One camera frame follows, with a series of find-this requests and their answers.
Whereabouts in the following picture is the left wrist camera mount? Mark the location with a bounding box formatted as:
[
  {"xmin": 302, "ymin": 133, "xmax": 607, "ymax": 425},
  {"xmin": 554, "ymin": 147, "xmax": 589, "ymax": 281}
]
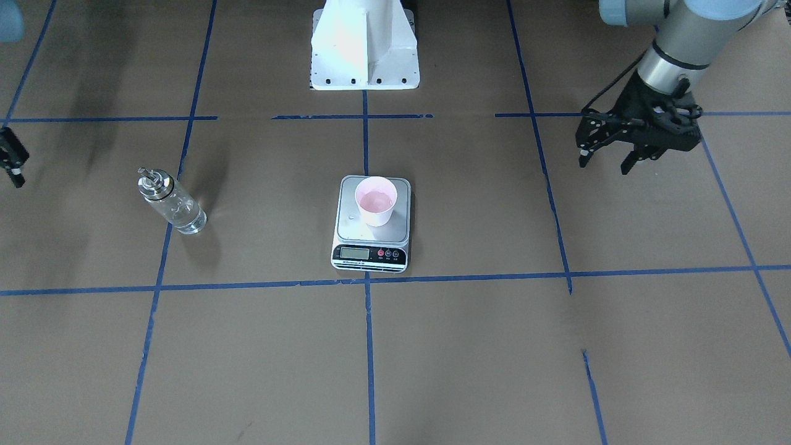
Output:
[{"xmin": 646, "ymin": 75, "xmax": 703, "ymax": 152}]

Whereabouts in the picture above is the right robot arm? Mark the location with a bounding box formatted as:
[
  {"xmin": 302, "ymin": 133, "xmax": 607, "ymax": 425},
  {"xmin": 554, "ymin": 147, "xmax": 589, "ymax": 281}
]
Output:
[{"xmin": 1, "ymin": 1, "xmax": 30, "ymax": 189}]

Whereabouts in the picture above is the pink cup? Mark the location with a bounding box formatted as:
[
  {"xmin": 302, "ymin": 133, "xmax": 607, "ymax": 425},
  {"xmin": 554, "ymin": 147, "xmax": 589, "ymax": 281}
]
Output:
[{"xmin": 354, "ymin": 176, "xmax": 398, "ymax": 226}]

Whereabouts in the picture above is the clear glass sauce bottle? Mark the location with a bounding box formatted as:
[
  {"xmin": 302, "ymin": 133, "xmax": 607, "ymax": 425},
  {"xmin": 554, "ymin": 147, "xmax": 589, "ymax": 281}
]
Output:
[{"xmin": 137, "ymin": 167, "xmax": 207, "ymax": 235}]

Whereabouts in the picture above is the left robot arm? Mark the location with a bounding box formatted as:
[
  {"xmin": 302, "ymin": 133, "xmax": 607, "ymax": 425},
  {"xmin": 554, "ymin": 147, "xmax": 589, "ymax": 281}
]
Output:
[{"xmin": 575, "ymin": 1, "xmax": 777, "ymax": 175}]

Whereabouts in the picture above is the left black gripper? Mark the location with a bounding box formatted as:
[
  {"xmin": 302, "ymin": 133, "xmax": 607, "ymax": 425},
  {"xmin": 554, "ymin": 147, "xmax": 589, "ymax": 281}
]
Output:
[{"xmin": 576, "ymin": 72, "xmax": 667, "ymax": 175}]

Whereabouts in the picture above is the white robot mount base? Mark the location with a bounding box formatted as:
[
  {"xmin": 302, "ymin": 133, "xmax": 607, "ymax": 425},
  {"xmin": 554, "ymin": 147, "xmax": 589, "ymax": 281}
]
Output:
[{"xmin": 309, "ymin": 1, "xmax": 421, "ymax": 91}]

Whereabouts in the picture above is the digital kitchen scale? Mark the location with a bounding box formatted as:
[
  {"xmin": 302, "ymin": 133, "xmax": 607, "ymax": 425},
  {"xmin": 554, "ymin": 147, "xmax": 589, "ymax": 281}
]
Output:
[{"xmin": 331, "ymin": 175, "xmax": 412, "ymax": 273}]

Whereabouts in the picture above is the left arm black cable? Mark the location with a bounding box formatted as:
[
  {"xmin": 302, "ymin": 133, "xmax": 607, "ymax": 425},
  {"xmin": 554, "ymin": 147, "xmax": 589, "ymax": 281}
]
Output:
[{"xmin": 582, "ymin": 53, "xmax": 646, "ymax": 115}]

